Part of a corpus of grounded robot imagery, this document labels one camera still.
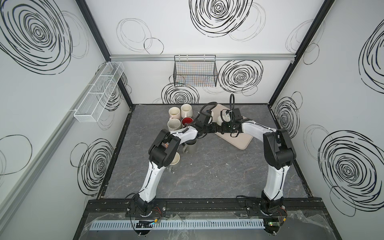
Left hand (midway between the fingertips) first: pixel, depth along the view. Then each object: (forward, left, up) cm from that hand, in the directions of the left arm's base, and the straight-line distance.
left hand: (220, 126), depth 97 cm
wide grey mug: (-15, +18, -2) cm, 24 cm away
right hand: (+2, -1, -3) cm, 4 cm away
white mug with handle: (+14, +23, -1) cm, 27 cm away
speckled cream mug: (+1, +31, -1) cm, 31 cm away
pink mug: (+12, +32, -1) cm, 34 cm away
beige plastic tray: (-7, -15, -7) cm, 18 cm away
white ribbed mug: (+2, +22, +2) cm, 22 cm away
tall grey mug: (-24, +26, +1) cm, 36 cm away
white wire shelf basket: (-9, +68, +26) cm, 73 cm away
